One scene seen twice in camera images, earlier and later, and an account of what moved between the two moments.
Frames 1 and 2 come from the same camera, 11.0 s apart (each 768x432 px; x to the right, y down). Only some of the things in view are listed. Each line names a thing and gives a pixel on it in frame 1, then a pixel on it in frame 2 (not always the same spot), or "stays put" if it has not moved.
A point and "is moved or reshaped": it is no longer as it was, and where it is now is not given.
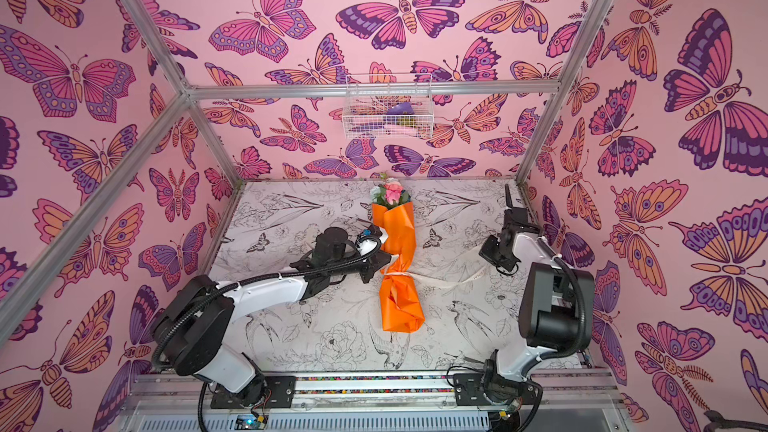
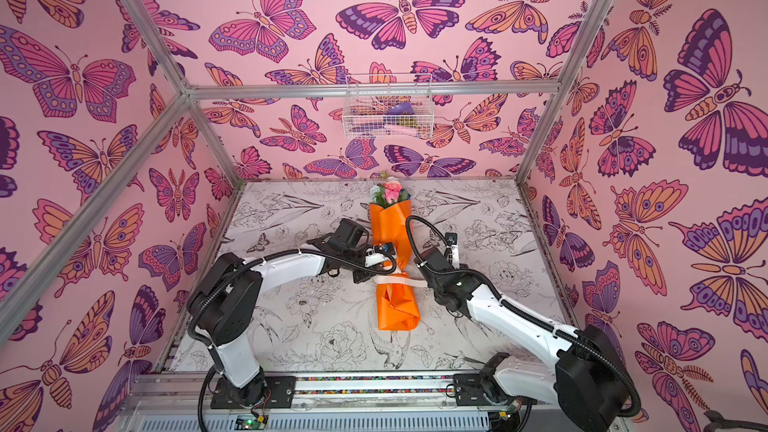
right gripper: [514, 217] -> [425, 261]
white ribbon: [439, 280] is moved or reshaped
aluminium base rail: [579, 401] stays put
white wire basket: [388, 107] stays put
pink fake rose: [392, 191] stays put
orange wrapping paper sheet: [400, 293] stays put
